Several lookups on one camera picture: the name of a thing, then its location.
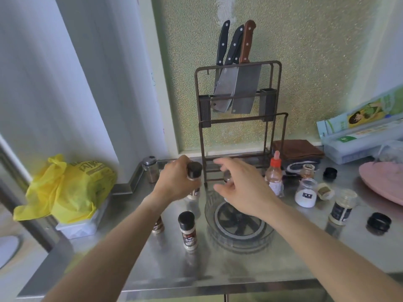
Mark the person's left hand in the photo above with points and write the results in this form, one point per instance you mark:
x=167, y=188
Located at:
x=173, y=182

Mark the person's right hand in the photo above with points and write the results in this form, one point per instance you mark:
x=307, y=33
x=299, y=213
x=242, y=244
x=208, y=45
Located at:
x=248, y=191

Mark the person's left fingers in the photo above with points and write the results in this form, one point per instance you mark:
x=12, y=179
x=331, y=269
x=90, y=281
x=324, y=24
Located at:
x=181, y=161

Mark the person's right thumb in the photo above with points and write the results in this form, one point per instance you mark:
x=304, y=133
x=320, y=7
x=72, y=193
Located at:
x=224, y=189

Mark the person's right forearm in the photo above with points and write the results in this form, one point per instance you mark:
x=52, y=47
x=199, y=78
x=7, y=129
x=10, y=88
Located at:
x=318, y=248

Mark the person's left forearm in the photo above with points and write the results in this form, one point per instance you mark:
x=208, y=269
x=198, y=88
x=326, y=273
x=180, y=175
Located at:
x=119, y=248

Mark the metal-lid glass shaker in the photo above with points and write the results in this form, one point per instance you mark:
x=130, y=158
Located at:
x=150, y=169

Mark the clear round turntable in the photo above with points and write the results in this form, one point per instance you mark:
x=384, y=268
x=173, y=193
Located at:
x=239, y=229

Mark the red-capped sauce bottle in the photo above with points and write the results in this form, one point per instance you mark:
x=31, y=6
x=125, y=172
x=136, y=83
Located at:
x=274, y=176

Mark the black-capped spice jar red label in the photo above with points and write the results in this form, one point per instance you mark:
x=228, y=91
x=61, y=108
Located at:
x=188, y=231

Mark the brown metal knife rack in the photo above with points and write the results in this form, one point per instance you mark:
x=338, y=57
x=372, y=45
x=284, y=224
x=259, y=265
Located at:
x=203, y=106

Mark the black and white cloth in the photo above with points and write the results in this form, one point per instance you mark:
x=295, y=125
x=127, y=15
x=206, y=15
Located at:
x=299, y=166

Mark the open jar of white powder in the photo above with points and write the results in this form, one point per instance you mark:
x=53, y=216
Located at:
x=306, y=194

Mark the brown folded cloth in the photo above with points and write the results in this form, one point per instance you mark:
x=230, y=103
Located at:
x=296, y=148

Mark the small open brown spice jar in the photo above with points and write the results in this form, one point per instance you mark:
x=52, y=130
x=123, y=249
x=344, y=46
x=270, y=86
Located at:
x=307, y=171

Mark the small black jar cap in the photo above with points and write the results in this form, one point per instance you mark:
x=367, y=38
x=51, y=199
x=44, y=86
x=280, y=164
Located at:
x=330, y=173

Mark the yellow plastic bag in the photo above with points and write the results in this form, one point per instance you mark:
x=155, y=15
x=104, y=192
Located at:
x=69, y=191

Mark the white plastic container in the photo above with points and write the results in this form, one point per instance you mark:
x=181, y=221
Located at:
x=83, y=226

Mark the open jar with black label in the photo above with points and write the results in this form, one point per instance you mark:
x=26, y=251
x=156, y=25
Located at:
x=341, y=209

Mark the clear plastic wrap dispenser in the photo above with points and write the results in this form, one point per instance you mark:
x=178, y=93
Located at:
x=355, y=147

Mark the green cling film box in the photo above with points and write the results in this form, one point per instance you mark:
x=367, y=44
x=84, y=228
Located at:
x=362, y=114

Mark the large black jar cap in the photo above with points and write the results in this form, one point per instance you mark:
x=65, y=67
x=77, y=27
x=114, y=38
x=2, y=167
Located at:
x=378, y=223

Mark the pink plate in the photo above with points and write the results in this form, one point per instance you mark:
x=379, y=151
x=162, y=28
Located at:
x=382, y=180

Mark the clear glass cup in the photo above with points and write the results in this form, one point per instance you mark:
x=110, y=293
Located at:
x=392, y=152

